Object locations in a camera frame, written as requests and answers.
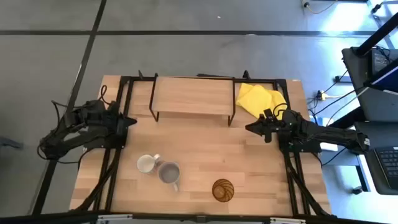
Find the amber ribbed glass cup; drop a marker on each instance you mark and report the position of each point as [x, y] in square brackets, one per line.
[223, 190]

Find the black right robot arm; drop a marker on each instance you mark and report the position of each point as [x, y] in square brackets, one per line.
[329, 133]

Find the lavender floral mug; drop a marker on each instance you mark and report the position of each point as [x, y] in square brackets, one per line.
[169, 172]

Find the white power strip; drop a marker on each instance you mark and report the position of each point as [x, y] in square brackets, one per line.
[323, 95]

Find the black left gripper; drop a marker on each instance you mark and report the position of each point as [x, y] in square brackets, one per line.
[113, 121]

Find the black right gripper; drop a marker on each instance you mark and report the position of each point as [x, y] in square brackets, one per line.
[273, 126]

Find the black rig frame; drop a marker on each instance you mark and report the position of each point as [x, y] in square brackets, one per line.
[126, 93]

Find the yellow cloth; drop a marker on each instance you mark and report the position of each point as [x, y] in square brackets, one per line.
[255, 99]

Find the grey cart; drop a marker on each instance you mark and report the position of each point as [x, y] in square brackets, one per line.
[373, 102]

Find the red patterned blue-rimmed mug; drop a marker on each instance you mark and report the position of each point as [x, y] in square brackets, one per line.
[145, 164]

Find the dark laptop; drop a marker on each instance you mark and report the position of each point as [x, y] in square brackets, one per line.
[388, 165]

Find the wooden shelf with black legs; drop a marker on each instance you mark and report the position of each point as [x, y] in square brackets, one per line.
[192, 96]

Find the black overhead beam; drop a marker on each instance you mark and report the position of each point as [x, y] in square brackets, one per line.
[376, 35]

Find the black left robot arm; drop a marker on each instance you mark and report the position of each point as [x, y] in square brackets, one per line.
[71, 137]

